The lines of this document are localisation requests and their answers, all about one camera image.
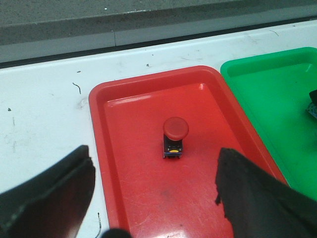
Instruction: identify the red plastic tray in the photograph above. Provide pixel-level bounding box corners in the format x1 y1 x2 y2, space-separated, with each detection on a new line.
89 66 284 238

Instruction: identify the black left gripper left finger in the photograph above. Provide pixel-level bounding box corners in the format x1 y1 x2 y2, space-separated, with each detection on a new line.
0 145 96 238

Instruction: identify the red mushroom push button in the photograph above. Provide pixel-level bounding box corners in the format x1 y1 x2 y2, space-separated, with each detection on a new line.
163 117 189 158

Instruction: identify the grey stone counter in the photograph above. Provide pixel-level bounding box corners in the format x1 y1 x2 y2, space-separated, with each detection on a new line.
0 0 317 62

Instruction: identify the green mushroom push button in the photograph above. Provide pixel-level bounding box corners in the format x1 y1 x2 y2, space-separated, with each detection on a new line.
306 90 317 118

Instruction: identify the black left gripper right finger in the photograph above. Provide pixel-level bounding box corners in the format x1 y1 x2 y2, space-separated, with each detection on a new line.
215 148 317 238

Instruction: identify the green plastic tray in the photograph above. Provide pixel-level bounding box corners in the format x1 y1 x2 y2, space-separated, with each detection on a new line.
220 47 317 199

